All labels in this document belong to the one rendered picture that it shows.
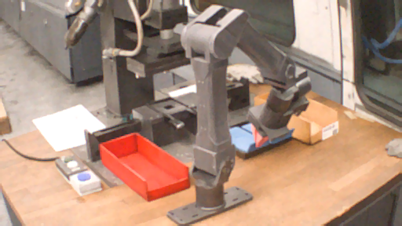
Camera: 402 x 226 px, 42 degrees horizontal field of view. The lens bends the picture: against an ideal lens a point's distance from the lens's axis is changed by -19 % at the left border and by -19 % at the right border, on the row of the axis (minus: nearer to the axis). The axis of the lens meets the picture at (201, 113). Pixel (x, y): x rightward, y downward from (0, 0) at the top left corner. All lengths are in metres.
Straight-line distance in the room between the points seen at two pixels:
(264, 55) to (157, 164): 0.43
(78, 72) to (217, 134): 3.65
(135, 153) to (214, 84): 0.48
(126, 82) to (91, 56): 3.00
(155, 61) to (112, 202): 0.40
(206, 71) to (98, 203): 0.43
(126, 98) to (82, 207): 0.58
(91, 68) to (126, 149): 3.28
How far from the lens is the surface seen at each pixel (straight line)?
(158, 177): 1.52
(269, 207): 1.37
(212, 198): 1.34
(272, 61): 1.36
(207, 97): 1.25
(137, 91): 1.91
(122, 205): 1.42
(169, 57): 1.62
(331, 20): 2.00
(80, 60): 4.85
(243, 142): 1.63
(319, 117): 1.76
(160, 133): 1.67
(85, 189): 1.48
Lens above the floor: 1.63
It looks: 23 degrees down
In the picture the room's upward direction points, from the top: 4 degrees counter-clockwise
